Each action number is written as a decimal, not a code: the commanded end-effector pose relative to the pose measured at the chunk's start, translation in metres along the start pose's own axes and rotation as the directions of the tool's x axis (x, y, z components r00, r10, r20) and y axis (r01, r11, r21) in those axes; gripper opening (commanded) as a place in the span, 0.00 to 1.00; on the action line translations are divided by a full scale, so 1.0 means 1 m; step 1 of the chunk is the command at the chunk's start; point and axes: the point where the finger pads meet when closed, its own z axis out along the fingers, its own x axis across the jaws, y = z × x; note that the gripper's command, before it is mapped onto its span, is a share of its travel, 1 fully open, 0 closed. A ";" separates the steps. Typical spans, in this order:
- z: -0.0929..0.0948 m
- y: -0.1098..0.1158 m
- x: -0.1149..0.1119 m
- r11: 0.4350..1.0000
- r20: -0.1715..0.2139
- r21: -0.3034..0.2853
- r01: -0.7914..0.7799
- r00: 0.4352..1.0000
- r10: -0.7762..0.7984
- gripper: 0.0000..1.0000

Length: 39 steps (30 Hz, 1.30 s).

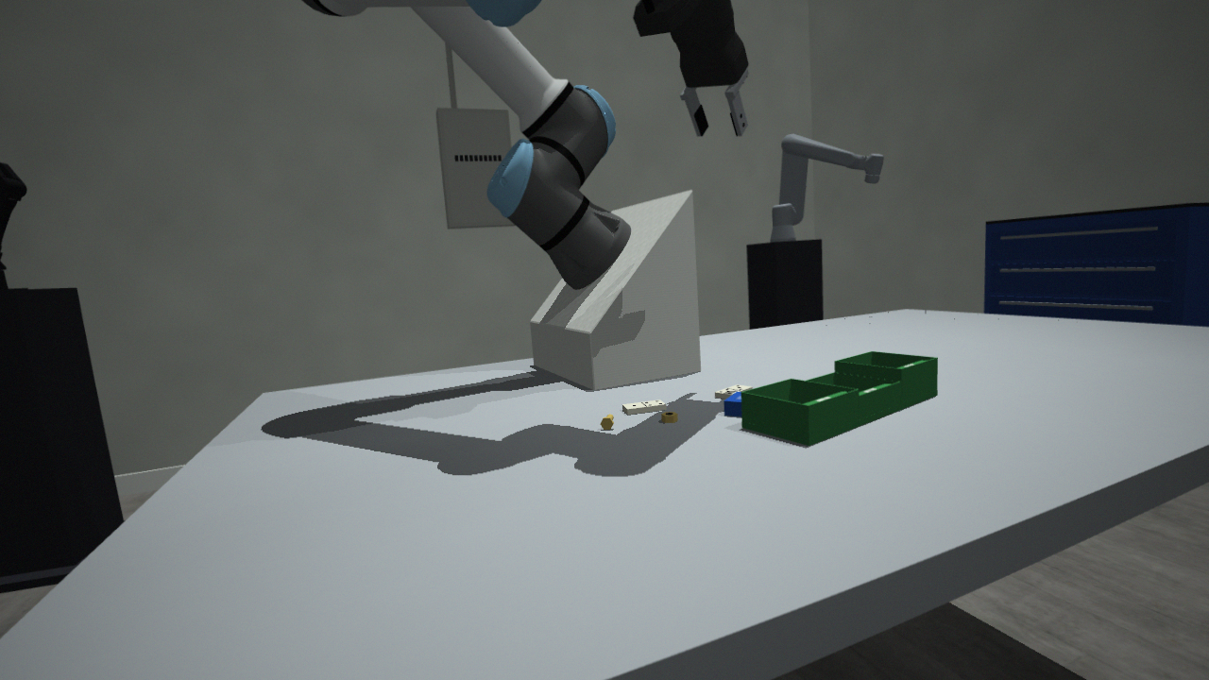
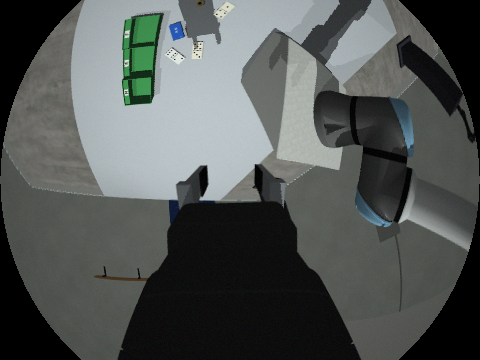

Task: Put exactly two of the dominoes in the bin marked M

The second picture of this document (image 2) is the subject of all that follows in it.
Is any blue 9v battery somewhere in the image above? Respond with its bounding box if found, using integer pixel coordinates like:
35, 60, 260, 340
169, 22, 185, 41

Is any white domino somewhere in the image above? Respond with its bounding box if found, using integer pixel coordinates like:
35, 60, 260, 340
192, 42, 203, 59
165, 48, 185, 65
213, 2, 235, 19

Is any green three-compartment bin rack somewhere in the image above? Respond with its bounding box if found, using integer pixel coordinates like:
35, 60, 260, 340
122, 15, 163, 106

